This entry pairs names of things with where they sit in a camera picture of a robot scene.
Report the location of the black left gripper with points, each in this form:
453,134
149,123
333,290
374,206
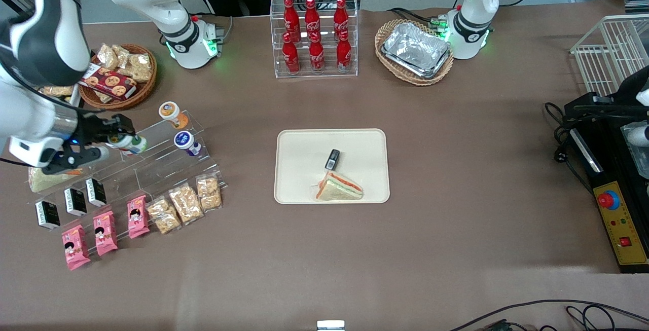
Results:
630,89

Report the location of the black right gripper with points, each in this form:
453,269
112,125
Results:
92,129

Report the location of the green gum bottle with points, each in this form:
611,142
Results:
140,144

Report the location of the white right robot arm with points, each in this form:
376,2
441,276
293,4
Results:
45,32

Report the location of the orange gum bottle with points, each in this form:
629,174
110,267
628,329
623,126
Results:
169,111

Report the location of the purple gum bottle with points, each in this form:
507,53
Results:
185,141

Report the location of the aluminium foil tray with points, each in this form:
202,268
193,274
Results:
423,74
416,47

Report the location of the cream plastic tray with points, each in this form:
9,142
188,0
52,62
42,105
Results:
304,169

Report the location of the red cookie box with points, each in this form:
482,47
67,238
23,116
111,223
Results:
114,84

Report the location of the wicker snack basket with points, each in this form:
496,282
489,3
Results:
144,90

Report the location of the clear acrylic step display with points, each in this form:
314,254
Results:
152,181

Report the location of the black yellow control box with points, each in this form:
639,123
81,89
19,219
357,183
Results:
608,169

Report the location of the clear-wrapped puffed snack bag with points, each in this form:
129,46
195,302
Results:
58,90
121,54
138,67
107,56

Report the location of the small black snack box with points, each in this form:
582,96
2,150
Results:
47,215
96,192
75,201
332,159

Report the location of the pink snack packet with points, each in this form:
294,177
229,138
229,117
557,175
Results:
105,233
138,217
75,248

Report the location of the wrapped triangle sandwich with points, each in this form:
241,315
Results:
43,181
338,189

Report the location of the red emergency stop button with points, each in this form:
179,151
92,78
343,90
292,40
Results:
607,199

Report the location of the clear-wrapped rice cracker pack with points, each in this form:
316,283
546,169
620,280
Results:
164,215
186,204
209,193

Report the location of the red cola bottle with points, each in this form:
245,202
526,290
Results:
344,54
312,16
291,16
340,16
291,57
316,54

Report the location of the woven wicker basket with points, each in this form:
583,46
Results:
390,29

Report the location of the clear acrylic bottle rack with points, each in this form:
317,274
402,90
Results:
327,27

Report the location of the small white device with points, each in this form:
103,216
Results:
330,326

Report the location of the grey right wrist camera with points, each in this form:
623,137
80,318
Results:
76,159

